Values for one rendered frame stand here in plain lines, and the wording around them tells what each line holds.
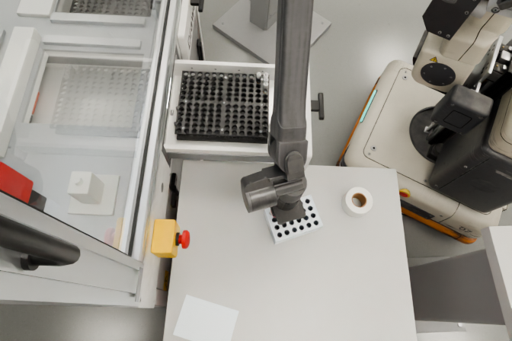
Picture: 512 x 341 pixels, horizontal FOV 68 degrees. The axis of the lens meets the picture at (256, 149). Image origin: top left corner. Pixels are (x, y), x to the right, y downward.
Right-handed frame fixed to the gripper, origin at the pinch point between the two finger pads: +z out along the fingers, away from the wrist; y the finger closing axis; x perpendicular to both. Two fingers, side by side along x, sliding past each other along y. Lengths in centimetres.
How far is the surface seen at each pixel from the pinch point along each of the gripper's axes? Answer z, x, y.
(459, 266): 29, 55, 27
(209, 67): -7.4, -7.0, -39.5
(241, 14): 74, 32, -130
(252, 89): -9.2, 1.4, -29.1
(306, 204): 1.2, 7.2, 0.4
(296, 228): 2.0, 2.8, 5.2
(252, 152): -8.0, -3.5, -12.9
